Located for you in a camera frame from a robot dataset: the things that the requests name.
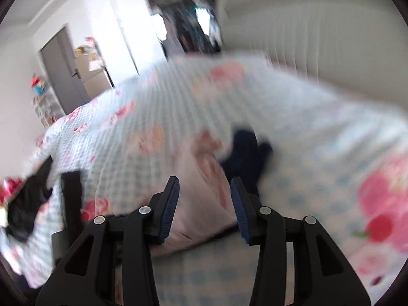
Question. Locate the white shelf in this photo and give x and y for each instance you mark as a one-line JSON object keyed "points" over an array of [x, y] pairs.
{"points": [[47, 111]]}

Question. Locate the navy white-striped garment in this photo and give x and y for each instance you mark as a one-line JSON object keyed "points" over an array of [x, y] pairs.
{"points": [[245, 156]]}

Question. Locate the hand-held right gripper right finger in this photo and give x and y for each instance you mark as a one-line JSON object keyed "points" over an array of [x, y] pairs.
{"points": [[239, 213]]}

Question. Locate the red and pink cloth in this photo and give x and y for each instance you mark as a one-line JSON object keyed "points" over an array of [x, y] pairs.
{"points": [[9, 187]]}

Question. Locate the red and blue toy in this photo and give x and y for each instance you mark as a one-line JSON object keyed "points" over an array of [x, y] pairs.
{"points": [[39, 84]]}

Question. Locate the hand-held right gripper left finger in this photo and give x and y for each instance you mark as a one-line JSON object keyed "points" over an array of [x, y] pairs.
{"points": [[169, 210]]}

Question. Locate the yellow box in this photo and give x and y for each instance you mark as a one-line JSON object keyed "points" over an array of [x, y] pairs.
{"points": [[80, 51]]}

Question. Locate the dark cluttered furniture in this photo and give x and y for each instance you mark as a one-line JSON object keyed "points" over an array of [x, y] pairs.
{"points": [[181, 12]]}

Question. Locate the beige padded headboard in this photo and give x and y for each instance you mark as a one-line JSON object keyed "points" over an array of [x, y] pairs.
{"points": [[318, 38]]}

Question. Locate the black garment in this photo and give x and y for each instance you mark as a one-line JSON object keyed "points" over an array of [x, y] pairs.
{"points": [[25, 204]]}

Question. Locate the pink printed pants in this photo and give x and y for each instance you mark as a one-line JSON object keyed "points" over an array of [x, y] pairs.
{"points": [[197, 197]]}

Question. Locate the blue checked printed blanket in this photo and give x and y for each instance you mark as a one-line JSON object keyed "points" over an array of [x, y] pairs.
{"points": [[143, 108]]}

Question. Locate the grey door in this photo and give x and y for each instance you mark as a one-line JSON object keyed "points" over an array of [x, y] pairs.
{"points": [[60, 70]]}

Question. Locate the silver fridge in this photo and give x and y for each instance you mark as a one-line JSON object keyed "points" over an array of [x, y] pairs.
{"points": [[94, 83]]}

